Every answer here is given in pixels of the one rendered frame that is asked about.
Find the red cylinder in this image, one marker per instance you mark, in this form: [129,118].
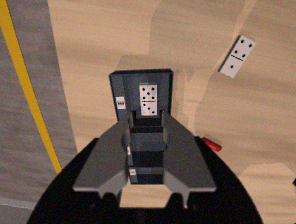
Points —
[212,145]

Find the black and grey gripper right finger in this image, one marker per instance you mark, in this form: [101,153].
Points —
[207,184]

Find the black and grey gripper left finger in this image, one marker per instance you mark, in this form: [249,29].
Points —
[98,168]

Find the dark grey rack of three bins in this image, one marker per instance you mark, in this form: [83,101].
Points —
[145,150]

